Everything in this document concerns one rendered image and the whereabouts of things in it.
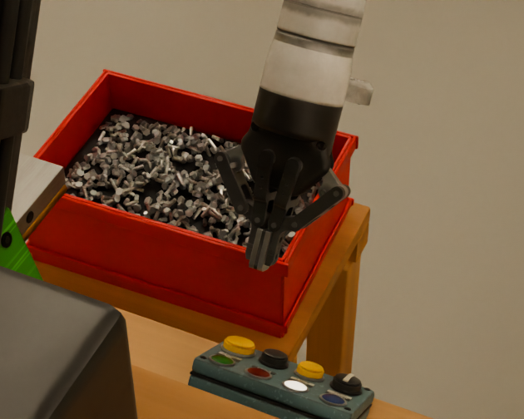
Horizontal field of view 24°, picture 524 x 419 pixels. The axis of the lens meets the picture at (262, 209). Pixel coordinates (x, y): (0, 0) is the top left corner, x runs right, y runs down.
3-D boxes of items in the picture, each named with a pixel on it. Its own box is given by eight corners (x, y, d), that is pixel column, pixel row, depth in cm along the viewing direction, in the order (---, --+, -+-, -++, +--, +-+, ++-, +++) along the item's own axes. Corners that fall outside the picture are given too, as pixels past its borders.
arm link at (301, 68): (372, 106, 111) (388, 41, 110) (338, 110, 101) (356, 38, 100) (280, 81, 114) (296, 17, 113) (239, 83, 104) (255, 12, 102)
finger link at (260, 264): (264, 230, 107) (254, 270, 108) (270, 232, 107) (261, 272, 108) (272, 227, 109) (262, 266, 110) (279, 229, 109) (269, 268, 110)
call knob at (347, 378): (335, 380, 109) (338, 368, 109) (363, 390, 108) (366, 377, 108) (328, 387, 106) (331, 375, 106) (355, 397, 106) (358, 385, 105)
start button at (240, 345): (229, 342, 112) (232, 331, 112) (258, 352, 111) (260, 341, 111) (217, 349, 109) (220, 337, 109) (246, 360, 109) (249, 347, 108)
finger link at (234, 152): (261, 129, 109) (274, 151, 108) (220, 155, 110) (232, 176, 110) (252, 130, 106) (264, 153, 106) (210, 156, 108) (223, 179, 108)
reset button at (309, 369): (300, 368, 110) (304, 357, 110) (325, 377, 109) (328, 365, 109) (292, 375, 107) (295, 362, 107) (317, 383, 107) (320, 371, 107)
